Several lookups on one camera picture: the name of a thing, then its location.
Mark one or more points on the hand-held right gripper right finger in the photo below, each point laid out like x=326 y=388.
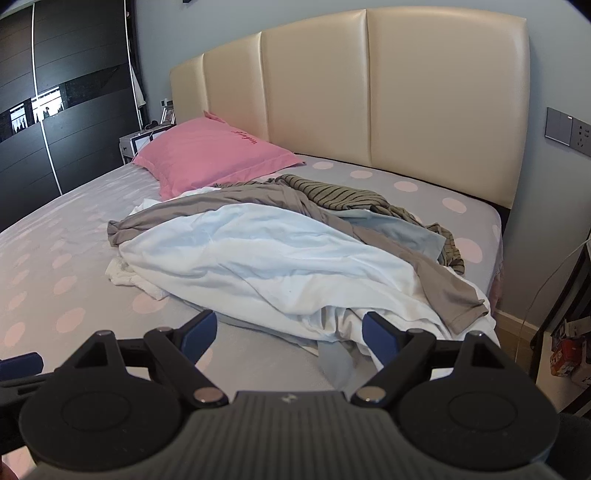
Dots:
x=378 y=334

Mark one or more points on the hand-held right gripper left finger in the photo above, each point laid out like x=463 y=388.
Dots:
x=203 y=330

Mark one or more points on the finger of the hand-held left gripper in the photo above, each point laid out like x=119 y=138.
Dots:
x=18 y=363

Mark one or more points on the white T-shirt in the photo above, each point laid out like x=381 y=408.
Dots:
x=254 y=258

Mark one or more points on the pile of grey white clothes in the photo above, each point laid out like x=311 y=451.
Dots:
x=122 y=274

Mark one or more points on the grey-blue garment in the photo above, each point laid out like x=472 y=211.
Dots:
x=397 y=235

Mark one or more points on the taupe shirt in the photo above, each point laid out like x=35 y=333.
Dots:
x=207 y=204

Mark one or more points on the olive striped shirt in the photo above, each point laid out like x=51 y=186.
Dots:
x=341 y=194

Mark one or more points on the pink pillow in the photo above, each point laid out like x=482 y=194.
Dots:
x=207 y=152

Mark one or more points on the red box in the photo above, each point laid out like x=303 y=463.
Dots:
x=567 y=355

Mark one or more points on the white black-framed box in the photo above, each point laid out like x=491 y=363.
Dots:
x=147 y=141

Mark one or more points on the grey nightstand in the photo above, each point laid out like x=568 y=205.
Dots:
x=125 y=148

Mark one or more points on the black shelf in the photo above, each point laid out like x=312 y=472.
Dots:
x=577 y=286

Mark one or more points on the beige padded headboard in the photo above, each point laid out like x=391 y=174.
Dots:
x=415 y=92

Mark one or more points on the white hanging cloth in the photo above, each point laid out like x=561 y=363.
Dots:
x=137 y=90

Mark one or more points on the black wardrobe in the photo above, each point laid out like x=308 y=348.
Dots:
x=83 y=55

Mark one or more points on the photo frame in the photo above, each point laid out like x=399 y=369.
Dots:
x=167 y=115

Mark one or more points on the grey wall switch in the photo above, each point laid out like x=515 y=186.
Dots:
x=558 y=123

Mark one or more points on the grey wall socket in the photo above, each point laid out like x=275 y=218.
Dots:
x=581 y=136

